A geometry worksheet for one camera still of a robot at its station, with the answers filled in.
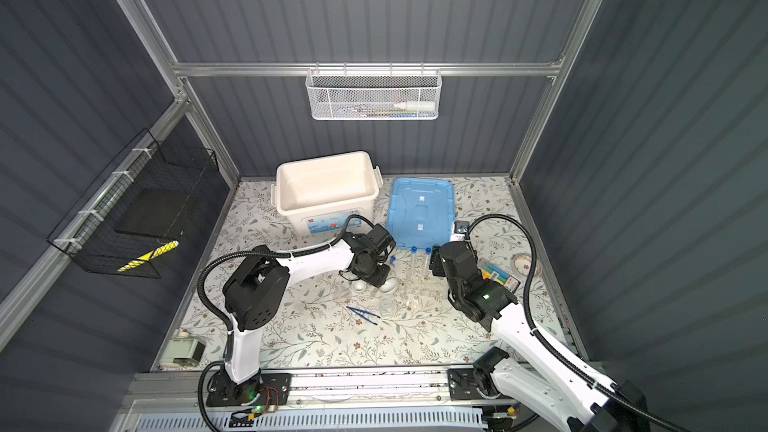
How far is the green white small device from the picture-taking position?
0.76 m

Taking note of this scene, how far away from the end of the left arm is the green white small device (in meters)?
0.47

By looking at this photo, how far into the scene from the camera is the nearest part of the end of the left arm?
27.4 inches

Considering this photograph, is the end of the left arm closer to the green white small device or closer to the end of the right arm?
the end of the right arm
